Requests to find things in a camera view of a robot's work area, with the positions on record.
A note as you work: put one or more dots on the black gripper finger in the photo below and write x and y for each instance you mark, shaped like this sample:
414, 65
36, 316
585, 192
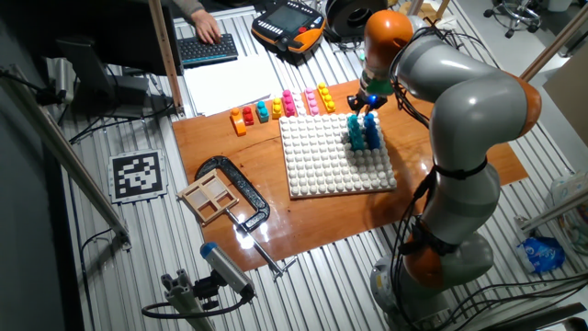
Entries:
367, 111
353, 103

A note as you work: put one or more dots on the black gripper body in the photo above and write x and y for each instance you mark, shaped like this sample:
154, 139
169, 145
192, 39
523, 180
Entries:
369, 100

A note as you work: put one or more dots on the blue four-stud block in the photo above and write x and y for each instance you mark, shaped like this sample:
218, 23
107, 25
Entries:
372, 133

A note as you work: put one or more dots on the teal four-stud block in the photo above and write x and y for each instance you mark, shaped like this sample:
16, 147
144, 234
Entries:
355, 133

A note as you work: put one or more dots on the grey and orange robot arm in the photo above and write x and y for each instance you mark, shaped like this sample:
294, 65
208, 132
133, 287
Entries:
464, 128

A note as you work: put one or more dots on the person's bare hand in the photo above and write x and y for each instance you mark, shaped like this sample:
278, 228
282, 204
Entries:
206, 26

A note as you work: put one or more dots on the yellow four-stud block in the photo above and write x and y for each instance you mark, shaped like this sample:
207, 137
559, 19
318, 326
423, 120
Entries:
326, 99

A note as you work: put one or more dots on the light pink four-stud block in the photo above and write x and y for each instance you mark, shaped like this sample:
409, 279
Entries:
312, 102

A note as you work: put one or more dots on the white four-stud block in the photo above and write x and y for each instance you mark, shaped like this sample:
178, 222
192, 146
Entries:
300, 103

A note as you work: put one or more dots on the white studded baseplate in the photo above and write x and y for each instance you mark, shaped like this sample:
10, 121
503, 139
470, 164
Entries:
331, 156

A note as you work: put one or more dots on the magenta three-stud block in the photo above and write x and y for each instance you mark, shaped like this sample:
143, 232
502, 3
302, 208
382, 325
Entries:
288, 105

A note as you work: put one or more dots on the yellow two-stud block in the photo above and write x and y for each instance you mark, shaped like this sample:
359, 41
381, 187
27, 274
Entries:
277, 109

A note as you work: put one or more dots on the black round spool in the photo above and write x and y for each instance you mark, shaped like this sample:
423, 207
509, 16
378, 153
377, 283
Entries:
351, 16

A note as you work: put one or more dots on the teal two-stud block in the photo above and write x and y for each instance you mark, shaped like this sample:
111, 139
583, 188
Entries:
263, 112

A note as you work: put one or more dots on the orange and black teach pendant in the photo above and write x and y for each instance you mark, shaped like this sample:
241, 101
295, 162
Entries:
289, 23

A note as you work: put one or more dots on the red two-stud block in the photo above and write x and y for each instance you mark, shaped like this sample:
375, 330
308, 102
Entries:
248, 117

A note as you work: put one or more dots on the orange sloped block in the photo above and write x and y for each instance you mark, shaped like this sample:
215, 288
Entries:
239, 125

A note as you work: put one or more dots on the wooden work board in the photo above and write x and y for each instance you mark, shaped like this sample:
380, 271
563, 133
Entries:
321, 220

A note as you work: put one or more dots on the white paper stack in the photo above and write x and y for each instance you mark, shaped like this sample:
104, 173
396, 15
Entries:
229, 85

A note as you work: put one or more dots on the black C-clamp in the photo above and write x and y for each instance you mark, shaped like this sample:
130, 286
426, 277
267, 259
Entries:
239, 184

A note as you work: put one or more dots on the black computer keyboard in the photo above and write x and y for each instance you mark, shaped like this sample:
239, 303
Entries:
206, 50

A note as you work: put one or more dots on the office chair base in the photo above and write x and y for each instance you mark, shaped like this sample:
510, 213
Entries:
514, 16

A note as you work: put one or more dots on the brown cardboard box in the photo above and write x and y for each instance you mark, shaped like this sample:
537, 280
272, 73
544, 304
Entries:
569, 96

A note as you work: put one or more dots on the short aluminium profile bar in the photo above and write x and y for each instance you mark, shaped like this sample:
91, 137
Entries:
551, 211

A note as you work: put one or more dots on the blue plastic bag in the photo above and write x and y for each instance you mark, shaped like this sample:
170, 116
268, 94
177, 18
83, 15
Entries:
539, 254

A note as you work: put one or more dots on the clear plastic bag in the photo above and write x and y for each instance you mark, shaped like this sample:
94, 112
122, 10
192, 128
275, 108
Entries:
572, 207

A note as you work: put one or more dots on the black and white marker plate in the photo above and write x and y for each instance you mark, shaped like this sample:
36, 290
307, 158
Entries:
138, 175

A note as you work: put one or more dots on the black computer monitor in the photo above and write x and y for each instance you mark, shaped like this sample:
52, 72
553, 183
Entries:
115, 32

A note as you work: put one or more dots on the long aluminium profile bar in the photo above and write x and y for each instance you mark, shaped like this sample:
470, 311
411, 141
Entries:
59, 151

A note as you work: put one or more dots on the small wooden compartment frame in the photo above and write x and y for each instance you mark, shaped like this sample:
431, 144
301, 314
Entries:
209, 197

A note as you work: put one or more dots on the wooden upright post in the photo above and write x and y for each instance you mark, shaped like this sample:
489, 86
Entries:
166, 55

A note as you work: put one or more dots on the slanted wooden post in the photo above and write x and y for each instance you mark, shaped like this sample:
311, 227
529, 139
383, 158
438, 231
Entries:
556, 43

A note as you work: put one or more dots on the grey camera with blue end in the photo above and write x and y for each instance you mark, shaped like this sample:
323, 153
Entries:
227, 269

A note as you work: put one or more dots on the aluminium camera mount profile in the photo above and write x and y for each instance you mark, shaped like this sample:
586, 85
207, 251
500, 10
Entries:
184, 299

